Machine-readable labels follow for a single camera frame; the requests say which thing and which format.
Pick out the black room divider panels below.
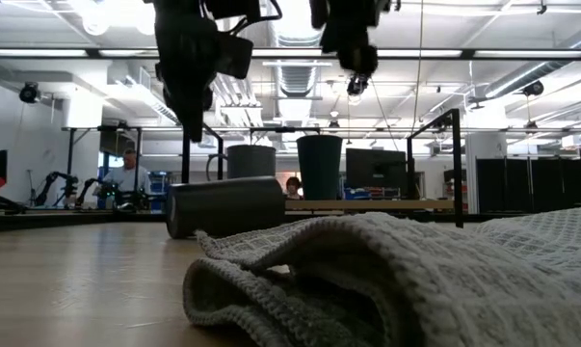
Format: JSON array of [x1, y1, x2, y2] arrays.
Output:
[[476, 148, 581, 214]]

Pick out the black overhead light bar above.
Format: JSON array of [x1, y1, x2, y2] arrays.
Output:
[[0, 46, 581, 63]]

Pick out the black ceiling spot lamp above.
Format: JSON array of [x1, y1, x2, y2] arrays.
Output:
[[345, 73, 370, 97], [521, 79, 545, 98], [18, 81, 42, 105]]

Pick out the blue storage rack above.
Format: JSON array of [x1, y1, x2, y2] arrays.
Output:
[[146, 170, 170, 214]]

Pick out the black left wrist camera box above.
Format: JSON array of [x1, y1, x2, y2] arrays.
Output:
[[216, 32, 255, 81]]

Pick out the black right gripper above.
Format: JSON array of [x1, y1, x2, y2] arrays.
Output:
[[310, 0, 386, 76]]

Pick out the black background station frame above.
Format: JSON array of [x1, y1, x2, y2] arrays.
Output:
[[60, 123, 145, 211]]

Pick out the person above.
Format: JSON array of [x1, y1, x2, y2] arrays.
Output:
[[284, 175, 305, 201], [100, 147, 153, 207]]

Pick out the grey waffle-knit towel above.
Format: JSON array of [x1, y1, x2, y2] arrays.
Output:
[[182, 205, 581, 347]]

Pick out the black computer monitor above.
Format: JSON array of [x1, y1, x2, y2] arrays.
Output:
[[344, 147, 409, 190]]

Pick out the wooden shelf with black frame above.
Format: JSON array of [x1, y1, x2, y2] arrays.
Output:
[[180, 107, 465, 230]]

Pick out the grey mug with handle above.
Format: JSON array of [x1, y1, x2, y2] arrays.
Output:
[[205, 144, 277, 180]]

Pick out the silver ventilation duct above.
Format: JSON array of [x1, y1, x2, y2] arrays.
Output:
[[265, 0, 328, 98]]

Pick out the tall black tumbler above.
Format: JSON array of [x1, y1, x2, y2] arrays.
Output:
[[165, 175, 287, 240]]

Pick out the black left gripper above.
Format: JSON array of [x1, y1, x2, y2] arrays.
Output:
[[153, 0, 220, 144]]

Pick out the dark green plastic cup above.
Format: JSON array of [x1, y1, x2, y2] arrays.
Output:
[[296, 134, 344, 201]]

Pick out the black aluminium table frame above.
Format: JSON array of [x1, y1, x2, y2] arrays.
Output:
[[0, 209, 532, 234]]

